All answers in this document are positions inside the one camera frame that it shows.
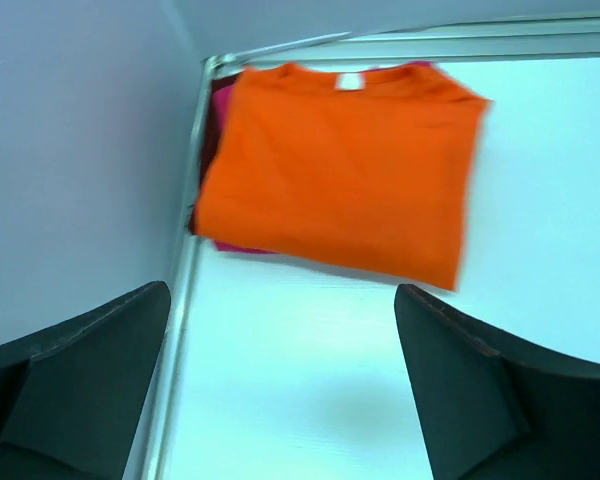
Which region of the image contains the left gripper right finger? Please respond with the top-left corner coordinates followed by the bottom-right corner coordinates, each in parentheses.
top-left (394, 284), bottom-right (600, 479)

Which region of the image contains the orange t-shirt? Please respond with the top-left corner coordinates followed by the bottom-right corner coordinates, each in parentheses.
top-left (193, 63), bottom-right (490, 290)

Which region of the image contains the dark red folded t-shirt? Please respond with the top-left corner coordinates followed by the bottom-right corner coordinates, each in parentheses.
top-left (189, 74), bottom-right (241, 236)

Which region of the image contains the folded magenta t-shirt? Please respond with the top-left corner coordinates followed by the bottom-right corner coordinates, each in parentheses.
top-left (208, 60), bottom-right (436, 257)

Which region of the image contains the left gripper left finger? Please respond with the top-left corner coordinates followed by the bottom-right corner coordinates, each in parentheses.
top-left (0, 281), bottom-right (171, 479)

